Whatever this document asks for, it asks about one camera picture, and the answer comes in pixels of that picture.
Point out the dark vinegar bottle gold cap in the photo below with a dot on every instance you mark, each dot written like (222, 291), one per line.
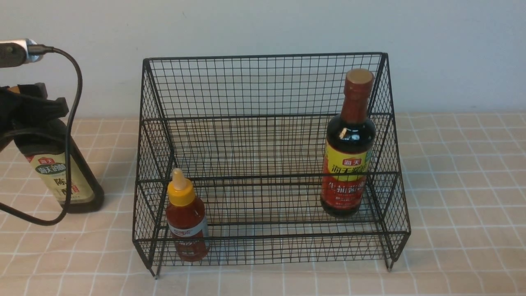
(63, 170)

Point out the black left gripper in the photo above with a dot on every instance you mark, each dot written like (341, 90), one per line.
(27, 105)

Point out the soy sauce bottle red label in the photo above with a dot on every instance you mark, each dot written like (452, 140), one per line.
(349, 138)

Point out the red ketchup bottle yellow cap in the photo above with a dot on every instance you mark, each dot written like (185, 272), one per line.
(186, 218)

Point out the black wire mesh shelf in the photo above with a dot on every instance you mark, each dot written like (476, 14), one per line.
(249, 132)

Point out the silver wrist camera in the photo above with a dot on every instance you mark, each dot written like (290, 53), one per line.
(14, 53)

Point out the beige checkered tablecloth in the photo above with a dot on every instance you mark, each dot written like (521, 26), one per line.
(464, 176)

